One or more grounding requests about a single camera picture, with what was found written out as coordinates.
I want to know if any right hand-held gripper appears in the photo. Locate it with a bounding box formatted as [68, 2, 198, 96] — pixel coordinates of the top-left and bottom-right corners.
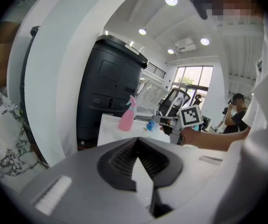
[151, 104, 205, 146]

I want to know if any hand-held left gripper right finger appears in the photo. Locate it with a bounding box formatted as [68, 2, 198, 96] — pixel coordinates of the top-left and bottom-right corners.
[137, 136, 228, 219]

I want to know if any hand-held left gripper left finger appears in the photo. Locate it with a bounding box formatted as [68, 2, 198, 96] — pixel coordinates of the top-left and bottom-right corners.
[19, 136, 153, 224]

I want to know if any pink spray bottle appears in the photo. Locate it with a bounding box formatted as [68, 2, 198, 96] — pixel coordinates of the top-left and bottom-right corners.
[118, 95, 138, 133]

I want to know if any person's right forearm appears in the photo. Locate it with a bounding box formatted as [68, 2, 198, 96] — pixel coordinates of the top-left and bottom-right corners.
[200, 126, 252, 153]

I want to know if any small blue bottle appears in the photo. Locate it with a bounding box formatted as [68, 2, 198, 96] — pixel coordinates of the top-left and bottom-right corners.
[147, 120, 158, 132]

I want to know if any person's right hand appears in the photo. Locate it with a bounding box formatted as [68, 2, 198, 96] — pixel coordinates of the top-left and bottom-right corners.
[182, 126, 204, 147]

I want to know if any black office chair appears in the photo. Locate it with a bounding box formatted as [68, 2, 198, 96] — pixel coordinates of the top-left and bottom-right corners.
[158, 88, 193, 117]

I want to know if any white mesh office chair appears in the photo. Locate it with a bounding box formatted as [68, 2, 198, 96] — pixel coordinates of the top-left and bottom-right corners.
[136, 80, 170, 114]

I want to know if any black railing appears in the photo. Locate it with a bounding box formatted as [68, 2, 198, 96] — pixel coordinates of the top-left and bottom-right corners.
[145, 63, 167, 79]

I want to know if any large window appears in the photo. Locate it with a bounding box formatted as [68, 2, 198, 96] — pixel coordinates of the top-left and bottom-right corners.
[174, 65, 214, 96]

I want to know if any white basin table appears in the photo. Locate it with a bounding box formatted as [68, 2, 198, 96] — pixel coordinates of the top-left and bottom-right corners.
[97, 113, 172, 147]

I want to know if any black tall machine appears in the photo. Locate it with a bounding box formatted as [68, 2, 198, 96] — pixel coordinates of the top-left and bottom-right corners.
[76, 38, 149, 147]

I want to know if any person's white shirt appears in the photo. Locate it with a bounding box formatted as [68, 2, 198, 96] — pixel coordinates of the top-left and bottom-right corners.
[214, 15, 268, 224]

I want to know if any ceiling air conditioner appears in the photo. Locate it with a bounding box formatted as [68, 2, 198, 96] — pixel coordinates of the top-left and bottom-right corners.
[174, 38, 198, 54]

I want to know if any marble sink cabinet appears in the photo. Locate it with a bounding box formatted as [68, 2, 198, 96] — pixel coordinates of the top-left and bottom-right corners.
[0, 94, 48, 187]

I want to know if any white curved partition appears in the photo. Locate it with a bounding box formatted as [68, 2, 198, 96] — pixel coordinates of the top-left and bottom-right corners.
[7, 0, 148, 168]

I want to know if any black head-mounted camera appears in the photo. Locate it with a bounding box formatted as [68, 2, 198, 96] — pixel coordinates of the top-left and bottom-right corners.
[187, 0, 209, 21]

